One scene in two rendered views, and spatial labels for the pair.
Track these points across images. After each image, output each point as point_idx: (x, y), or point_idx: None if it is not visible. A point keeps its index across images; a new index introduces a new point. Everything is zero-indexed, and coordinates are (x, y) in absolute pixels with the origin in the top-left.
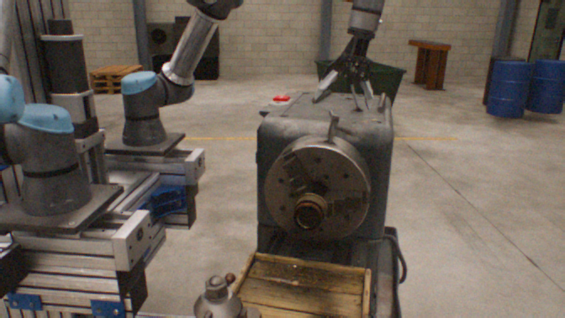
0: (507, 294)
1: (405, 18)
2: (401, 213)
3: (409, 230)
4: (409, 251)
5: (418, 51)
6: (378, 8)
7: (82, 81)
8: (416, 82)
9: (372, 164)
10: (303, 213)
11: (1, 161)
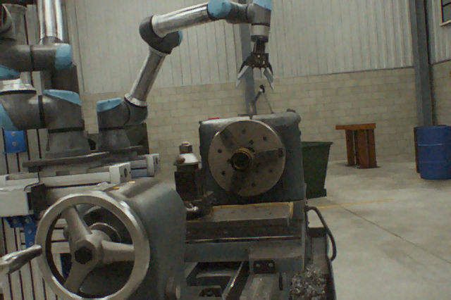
0: (448, 296)
1: (328, 107)
2: (343, 255)
3: (352, 266)
4: (353, 279)
5: (346, 134)
6: (267, 22)
7: (77, 91)
8: (350, 163)
9: (285, 139)
10: (237, 164)
11: (38, 121)
